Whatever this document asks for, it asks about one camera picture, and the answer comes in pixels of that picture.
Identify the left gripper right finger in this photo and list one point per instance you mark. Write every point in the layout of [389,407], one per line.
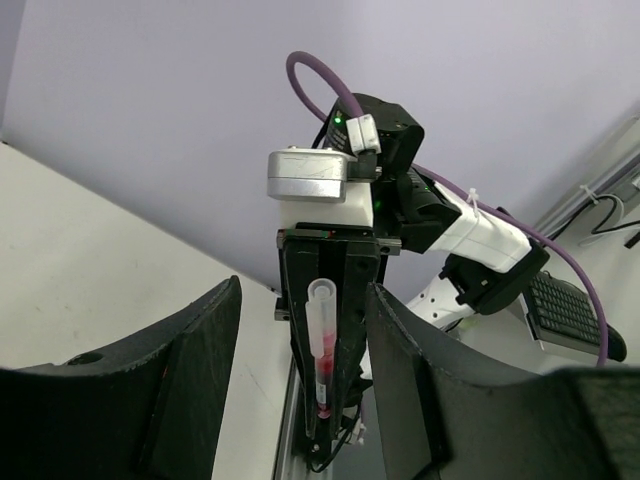
[447,411]

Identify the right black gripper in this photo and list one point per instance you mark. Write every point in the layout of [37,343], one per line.
[352,257]

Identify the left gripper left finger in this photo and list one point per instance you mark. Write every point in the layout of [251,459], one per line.
[149,406]

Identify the red pen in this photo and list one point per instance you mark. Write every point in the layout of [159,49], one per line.
[321,317]

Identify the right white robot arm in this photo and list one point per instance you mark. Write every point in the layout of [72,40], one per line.
[489,261]

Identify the black keyboard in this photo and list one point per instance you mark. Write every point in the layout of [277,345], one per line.
[560,319]

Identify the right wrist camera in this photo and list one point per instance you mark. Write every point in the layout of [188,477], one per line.
[325,186]

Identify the aluminium mounting rail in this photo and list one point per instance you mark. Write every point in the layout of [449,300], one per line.
[290,461]

